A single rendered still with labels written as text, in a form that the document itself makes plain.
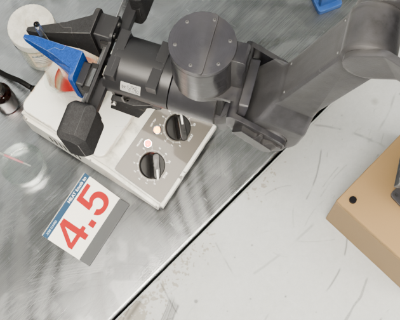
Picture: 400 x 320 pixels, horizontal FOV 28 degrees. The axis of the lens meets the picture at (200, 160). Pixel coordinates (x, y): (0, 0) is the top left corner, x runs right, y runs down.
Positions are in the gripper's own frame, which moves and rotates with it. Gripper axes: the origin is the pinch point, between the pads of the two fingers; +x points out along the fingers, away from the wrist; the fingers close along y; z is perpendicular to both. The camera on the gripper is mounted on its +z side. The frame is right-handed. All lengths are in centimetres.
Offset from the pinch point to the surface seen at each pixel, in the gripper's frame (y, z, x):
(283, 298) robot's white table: -13.5, 25.9, -28.5
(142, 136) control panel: -1.4, 19.4, -6.8
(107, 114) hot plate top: -0.8, 16.9, -2.5
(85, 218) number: -12.3, 23.7, -2.8
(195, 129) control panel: 2.1, 22.0, -12.1
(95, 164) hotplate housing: -6.4, 19.1, -2.8
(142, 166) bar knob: -4.7, 20.0, -7.9
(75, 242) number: -15.5, 24.1, -2.7
